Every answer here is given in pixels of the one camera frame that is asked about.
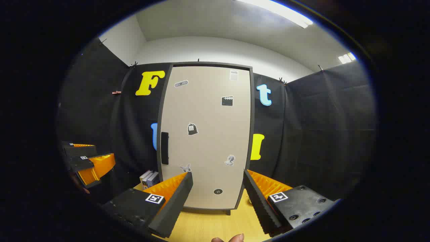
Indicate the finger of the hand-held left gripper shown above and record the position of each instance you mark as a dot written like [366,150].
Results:
[100,164]
[80,150]

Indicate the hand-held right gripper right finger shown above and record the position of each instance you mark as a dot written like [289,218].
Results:
[260,205]

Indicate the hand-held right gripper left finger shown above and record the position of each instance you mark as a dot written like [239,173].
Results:
[174,205]

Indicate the beige cabinet door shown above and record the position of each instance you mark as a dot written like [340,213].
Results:
[208,144]

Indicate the dark grey cabinet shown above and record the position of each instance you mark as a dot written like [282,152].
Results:
[252,134]

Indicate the blue-grey book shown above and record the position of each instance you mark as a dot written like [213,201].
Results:
[153,179]

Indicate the white book yellow spine print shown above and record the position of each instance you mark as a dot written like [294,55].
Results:
[147,180]

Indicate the thin beige book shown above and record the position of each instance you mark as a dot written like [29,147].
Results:
[143,176]

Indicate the black backdrop cloth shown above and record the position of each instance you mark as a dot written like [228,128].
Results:
[319,134]

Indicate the small ceiling light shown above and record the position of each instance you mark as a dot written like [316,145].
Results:
[346,57]

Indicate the long ceiling light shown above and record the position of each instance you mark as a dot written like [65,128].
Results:
[282,13]

